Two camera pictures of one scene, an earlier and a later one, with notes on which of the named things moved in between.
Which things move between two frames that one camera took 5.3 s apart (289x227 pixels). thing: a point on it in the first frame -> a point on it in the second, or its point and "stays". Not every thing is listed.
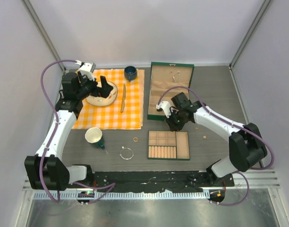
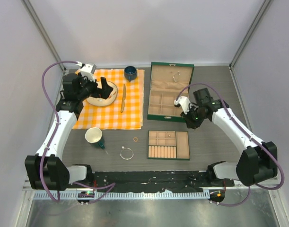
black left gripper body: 88,87 stays
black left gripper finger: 105,90 stays
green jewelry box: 163,77 stays
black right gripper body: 176,120 -> 194,116
